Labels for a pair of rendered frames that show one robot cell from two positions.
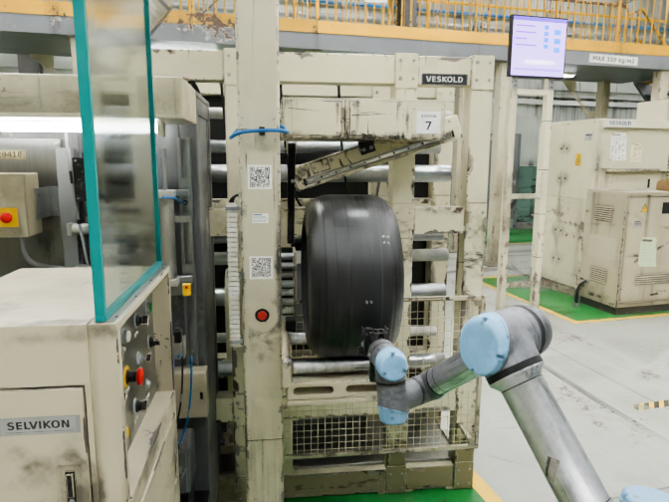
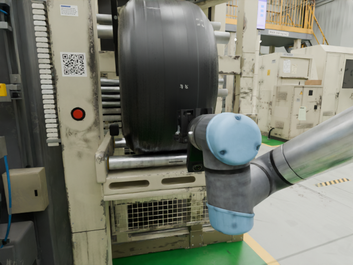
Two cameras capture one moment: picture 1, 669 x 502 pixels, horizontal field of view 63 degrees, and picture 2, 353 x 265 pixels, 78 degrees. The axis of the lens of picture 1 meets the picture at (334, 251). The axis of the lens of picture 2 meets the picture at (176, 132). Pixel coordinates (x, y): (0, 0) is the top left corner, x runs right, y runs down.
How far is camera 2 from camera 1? 1.07 m
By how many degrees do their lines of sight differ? 5
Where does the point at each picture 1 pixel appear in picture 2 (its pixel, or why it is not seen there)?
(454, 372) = (337, 146)
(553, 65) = (260, 22)
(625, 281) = (292, 126)
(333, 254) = (142, 31)
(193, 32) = not seen: hidden behind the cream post
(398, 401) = (244, 199)
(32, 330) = not seen: outside the picture
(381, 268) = (197, 49)
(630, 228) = (294, 102)
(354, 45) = not seen: hidden behind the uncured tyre
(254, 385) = (74, 182)
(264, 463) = (89, 251)
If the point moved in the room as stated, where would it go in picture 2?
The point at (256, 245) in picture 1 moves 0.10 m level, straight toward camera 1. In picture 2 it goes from (66, 40) to (57, 32)
